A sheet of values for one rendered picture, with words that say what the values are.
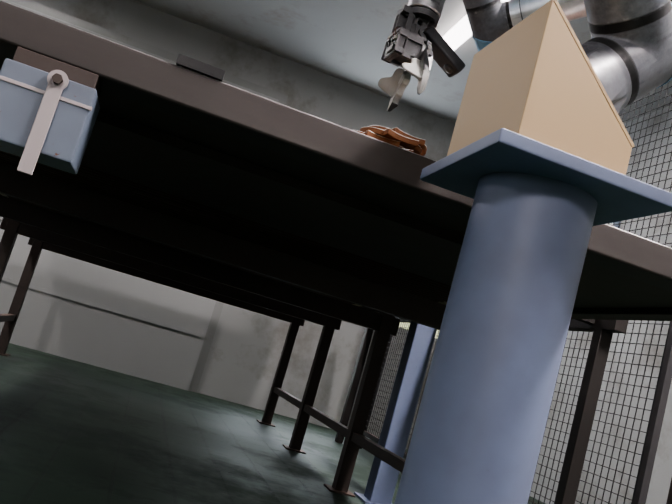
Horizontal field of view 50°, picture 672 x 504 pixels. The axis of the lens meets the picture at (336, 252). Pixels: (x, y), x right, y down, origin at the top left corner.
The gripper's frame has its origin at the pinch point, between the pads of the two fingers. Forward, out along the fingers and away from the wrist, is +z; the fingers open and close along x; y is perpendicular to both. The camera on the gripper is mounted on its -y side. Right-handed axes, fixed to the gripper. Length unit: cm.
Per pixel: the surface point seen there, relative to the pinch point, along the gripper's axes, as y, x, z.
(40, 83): 64, 23, 29
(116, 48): 56, 22, 20
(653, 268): -44, 31, 23
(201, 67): 43, 24, 18
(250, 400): -114, -474, 101
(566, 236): -6, 57, 32
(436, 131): -207, -464, -182
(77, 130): 57, 24, 34
